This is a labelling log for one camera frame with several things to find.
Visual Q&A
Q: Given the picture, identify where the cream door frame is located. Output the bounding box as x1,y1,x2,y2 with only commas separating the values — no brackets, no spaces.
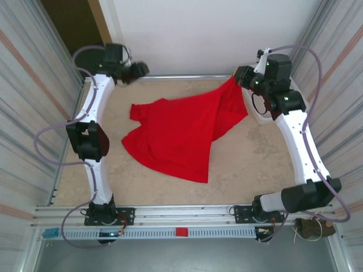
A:
87,0,127,57

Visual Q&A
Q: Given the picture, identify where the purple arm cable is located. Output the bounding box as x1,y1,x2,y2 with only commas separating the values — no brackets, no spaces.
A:
259,44,351,244
33,45,111,249

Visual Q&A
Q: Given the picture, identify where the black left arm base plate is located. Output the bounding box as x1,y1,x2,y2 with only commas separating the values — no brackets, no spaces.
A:
84,207,136,227

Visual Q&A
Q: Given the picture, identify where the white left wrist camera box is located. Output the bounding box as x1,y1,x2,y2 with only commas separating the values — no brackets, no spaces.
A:
122,46,134,66

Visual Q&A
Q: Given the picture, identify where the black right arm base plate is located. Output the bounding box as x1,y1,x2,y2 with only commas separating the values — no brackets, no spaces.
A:
233,205,286,225

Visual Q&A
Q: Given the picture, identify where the white string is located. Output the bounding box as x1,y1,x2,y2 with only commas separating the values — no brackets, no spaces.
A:
293,214,326,243

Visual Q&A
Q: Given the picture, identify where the brown cloth pouch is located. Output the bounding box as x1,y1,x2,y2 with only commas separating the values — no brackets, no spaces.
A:
294,216,337,240

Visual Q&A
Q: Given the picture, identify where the brown wooden door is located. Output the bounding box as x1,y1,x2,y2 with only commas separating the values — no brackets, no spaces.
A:
41,0,111,54

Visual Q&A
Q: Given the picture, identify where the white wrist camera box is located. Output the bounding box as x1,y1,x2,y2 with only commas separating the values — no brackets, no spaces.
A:
122,46,134,66
255,48,272,75

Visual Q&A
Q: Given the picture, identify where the aluminium table end rail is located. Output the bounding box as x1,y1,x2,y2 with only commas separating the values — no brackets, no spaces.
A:
83,74,236,83

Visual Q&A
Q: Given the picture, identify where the white perforated plastic basket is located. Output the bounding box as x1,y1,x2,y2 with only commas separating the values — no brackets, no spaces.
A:
242,80,309,125

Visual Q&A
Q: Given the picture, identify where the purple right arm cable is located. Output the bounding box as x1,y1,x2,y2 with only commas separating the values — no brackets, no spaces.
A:
259,44,351,244

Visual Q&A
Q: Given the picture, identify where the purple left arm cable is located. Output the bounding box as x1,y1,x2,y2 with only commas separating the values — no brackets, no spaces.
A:
33,45,111,249

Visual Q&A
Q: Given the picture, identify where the aluminium table side rail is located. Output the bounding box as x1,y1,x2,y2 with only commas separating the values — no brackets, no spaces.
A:
47,80,86,206

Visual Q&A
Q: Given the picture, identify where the grey slotted cable duct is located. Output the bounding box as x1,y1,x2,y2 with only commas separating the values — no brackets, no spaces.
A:
61,228,258,240

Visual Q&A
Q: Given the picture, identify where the red printed t-shirt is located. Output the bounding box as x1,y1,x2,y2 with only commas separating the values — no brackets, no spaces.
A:
121,78,250,184

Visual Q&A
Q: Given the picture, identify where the aluminium mounting rail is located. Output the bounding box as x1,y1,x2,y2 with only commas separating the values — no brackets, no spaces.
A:
33,202,338,227

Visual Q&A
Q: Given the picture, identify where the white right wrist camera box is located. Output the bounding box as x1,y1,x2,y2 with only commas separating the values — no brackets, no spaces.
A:
255,48,272,75

